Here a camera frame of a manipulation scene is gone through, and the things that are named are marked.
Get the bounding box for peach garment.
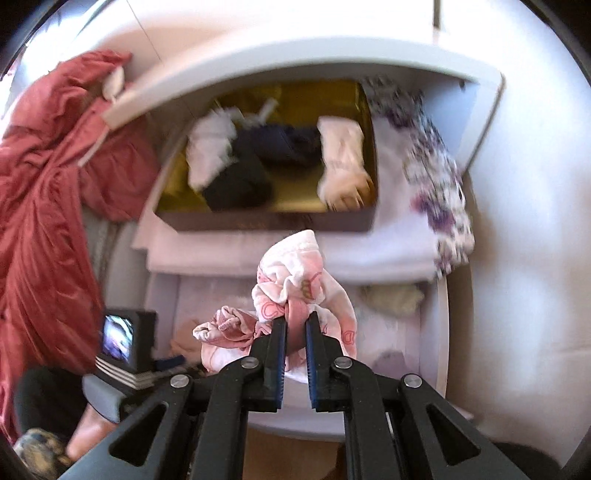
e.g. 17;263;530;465
316;115;376;214

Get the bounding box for person's left forearm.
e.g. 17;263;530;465
65;406;121;462

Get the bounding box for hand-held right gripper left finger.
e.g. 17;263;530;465
58;318;288;480

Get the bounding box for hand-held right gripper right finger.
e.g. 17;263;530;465
305;311;532;480

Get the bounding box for pale yellow socks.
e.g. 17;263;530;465
360;284;426;317

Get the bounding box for patterned dark cloth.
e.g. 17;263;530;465
13;427;72;469

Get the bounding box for brown box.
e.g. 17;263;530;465
152;80;379;234

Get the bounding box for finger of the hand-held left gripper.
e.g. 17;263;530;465
154;354;204;376

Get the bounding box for white wardrobe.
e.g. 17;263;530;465
9;0;587;462

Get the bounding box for pink trimmed garment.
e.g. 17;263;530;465
191;305;273;374

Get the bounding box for red cloth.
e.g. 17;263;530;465
0;50;162;444

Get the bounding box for white garment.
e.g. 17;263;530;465
185;97;283;192

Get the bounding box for pale pink printed garment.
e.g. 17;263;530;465
252;230;358;384

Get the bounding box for white floral quilt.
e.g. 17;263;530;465
131;74;476;282

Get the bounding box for navy garment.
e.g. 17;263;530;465
235;124;324;171

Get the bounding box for black cloth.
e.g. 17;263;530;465
203;150;274;213

